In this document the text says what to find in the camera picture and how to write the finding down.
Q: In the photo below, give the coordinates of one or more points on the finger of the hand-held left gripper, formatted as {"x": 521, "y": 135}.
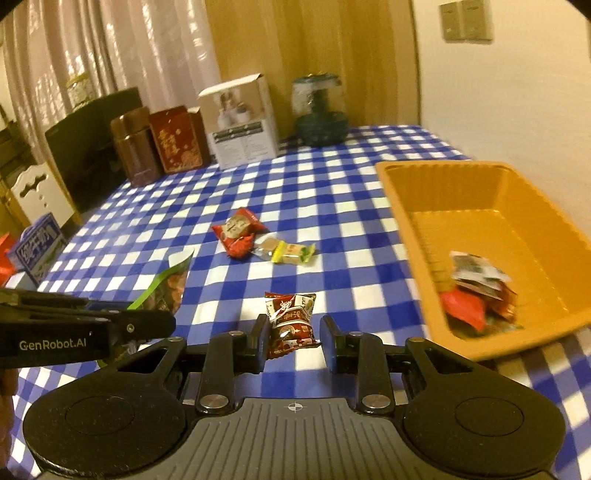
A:
{"x": 138, "y": 325}
{"x": 41, "y": 301}

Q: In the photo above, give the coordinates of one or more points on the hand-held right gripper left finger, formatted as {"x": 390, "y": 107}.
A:
{"x": 264, "y": 340}

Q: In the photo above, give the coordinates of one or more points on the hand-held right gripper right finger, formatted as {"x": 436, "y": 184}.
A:
{"x": 328, "y": 341}

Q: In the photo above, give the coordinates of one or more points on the dark red snack packet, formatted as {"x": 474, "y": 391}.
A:
{"x": 291, "y": 325}

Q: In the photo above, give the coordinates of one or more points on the green edged nut packet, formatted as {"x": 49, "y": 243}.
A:
{"x": 173, "y": 286}

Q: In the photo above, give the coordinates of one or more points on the yellow green candy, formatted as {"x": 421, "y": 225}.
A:
{"x": 293, "y": 253}

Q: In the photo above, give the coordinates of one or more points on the brown clear candy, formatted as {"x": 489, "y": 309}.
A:
{"x": 265, "y": 244}

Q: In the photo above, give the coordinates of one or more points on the red picture snack packet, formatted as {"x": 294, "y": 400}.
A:
{"x": 238, "y": 230}

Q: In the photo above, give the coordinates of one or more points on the red square snack packet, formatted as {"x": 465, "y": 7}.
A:
{"x": 461, "y": 311}

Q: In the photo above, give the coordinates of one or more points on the grey silver snack packet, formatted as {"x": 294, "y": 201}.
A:
{"x": 478, "y": 270}

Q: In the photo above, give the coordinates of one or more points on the orange plastic tray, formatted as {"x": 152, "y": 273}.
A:
{"x": 485, "y": 198}

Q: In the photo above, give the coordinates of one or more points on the blue milk carton box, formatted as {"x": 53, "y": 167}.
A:
{"x": 39, "y": 247}

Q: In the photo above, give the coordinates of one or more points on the red packaging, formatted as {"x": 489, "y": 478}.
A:
{"x": 4, "y": 258}

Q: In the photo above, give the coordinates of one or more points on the white wooden chair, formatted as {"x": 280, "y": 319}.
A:
{"x": 39, "y": 191}

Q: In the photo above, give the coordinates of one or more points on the blue white checkered tablecloth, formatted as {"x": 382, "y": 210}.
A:
{"x": 323, "y": 194}

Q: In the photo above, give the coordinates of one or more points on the black flat board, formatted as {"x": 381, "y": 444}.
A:
{"x": 87, "y": 147}

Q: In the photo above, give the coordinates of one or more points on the brown metal canister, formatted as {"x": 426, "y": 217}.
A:
{"x": 134, "y": 147}

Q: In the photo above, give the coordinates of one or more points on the red gold patterned box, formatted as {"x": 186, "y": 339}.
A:
{"x": 178, "y": 141}

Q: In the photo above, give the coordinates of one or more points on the clear jar with label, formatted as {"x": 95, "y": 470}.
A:
{"x": 78, "y": 90}

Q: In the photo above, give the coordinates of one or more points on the white product box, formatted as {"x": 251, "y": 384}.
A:
{"x": 242, "y": 122}

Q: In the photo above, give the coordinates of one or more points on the dark green glass jar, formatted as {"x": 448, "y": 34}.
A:
{"x": 321, "y": 110}

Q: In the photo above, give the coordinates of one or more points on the pale sheer curtain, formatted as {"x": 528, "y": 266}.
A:
{"x": 129, "y": 41}

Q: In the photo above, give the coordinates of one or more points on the wooden panel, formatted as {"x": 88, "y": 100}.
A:
{"x": 314, "y": 37}

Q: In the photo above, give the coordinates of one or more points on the beige wall socket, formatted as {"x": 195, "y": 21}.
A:
{"x": 450, "y": 21}
{"x": 478, "y": 21}

